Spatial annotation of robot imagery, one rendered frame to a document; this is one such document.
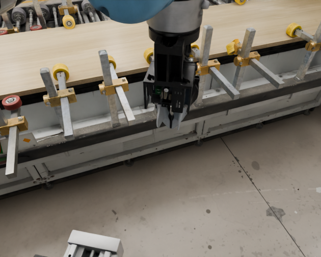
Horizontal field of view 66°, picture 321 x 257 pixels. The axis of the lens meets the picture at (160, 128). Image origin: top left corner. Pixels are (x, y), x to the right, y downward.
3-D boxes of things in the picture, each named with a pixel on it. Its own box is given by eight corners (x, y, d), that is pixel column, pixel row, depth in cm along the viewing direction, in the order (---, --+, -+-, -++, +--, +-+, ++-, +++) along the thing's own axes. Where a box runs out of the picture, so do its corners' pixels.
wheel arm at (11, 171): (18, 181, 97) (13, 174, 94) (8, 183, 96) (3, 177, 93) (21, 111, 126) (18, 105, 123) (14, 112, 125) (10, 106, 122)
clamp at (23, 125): (28, 130, 117) (24, 122, 113) (-4, 137, 114) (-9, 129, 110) (28, 122, 121) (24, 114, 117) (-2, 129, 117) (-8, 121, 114)
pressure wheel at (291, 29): (290, 30, 161) (291, 40, 167) (301, 23, 160) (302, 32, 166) (284, 27, 165) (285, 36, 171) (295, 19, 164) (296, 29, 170)
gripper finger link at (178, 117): (166, 145, 47) (168, 107, 40) (171, 123, 51) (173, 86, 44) (183, 147, 46) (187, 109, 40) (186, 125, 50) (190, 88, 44)
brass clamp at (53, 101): (77, 102, 115) (74, 94, 112) (47, 109, 112) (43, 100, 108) (75, 95, 119) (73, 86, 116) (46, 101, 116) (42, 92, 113)
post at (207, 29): (201, 105, 148) (213, 26, 114) (195, 107, 148) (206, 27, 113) (198, 102, 151) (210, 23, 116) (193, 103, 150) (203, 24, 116)
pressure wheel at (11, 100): (28, 120, 125) (19, 102, 117) (10, 123, 123) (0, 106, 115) (28, 110, 130) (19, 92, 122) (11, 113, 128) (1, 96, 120)
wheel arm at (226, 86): (239, 98, 116) (241, 92, 113) (232, 100, 115) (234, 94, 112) (193, 49, 149) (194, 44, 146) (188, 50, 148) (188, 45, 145)
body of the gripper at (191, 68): (142, 111, 40) (137, 39, 31) (153, 81, 45) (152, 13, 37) (190, 118, 39) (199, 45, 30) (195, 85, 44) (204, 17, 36)
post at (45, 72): (76, 146, 136) (48, 70, 101) (70, 148, 135) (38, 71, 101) (75, 141, 138) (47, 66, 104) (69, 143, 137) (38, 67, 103)
